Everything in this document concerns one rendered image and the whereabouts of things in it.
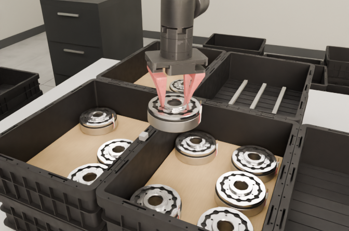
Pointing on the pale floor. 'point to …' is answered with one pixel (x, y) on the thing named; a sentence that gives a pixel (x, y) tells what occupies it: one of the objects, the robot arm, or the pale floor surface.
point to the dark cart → (91, 26)
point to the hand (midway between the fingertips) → (174, 100)
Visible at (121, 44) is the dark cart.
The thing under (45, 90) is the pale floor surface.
